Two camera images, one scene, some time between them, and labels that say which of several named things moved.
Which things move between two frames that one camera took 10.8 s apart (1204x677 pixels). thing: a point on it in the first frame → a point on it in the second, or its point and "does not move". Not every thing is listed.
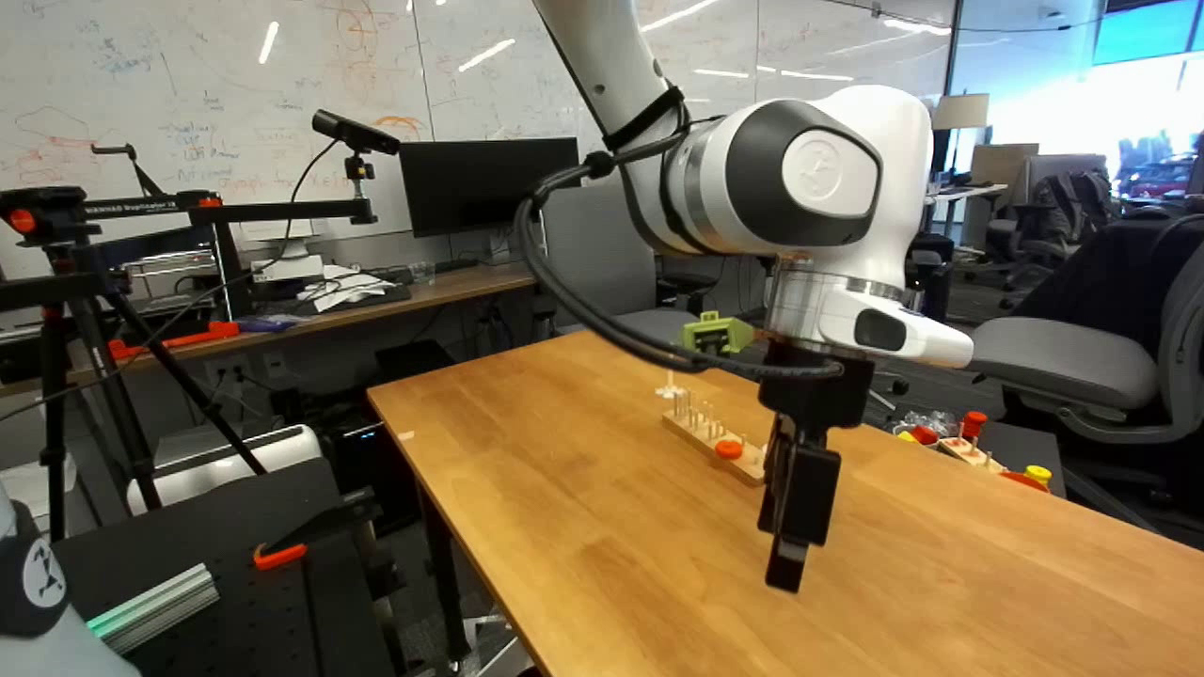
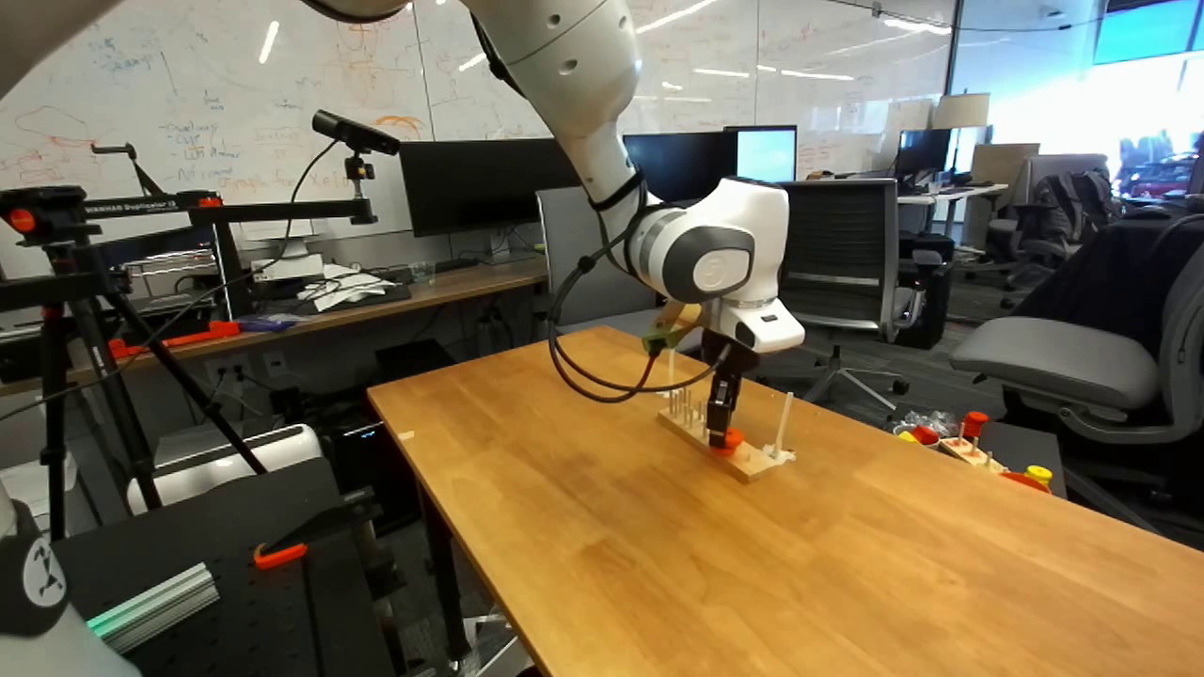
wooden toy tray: (977, 457) does not move
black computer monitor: (479, 186) does not move
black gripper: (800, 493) → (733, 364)
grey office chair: (1108, 364) does not move
